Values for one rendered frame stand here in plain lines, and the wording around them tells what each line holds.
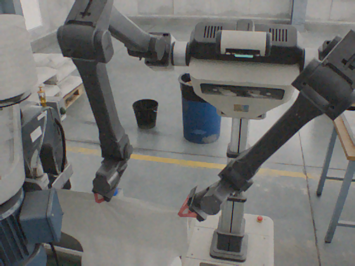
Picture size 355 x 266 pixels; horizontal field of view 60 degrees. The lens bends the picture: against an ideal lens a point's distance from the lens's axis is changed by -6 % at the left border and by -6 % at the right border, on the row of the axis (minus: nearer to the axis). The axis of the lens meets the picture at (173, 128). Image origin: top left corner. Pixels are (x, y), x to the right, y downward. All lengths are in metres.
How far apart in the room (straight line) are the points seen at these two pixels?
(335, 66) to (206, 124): 2.68
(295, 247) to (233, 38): 1.76
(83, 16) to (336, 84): 0.51
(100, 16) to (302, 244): 2.12
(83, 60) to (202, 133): 2.67
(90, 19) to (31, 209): 0.43
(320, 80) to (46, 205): 0.62
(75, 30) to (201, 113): 2.58
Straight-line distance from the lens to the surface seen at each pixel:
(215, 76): 1.14
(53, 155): 1.22
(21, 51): 0.73
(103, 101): 0.79
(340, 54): 0.65
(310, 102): 0.66
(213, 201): 0.86
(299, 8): 8.42
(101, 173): 0.92
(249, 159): 0.81
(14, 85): 0.73
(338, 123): 2.38
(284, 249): 2.41
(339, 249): 2.53
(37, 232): 0.78
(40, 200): 0.79
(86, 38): 0.67
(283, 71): 1.16
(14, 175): 0.71
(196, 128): 3.28
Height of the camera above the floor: 1.78
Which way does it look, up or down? 29 degrees down
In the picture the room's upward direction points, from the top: 2 degrees counter-clockwise
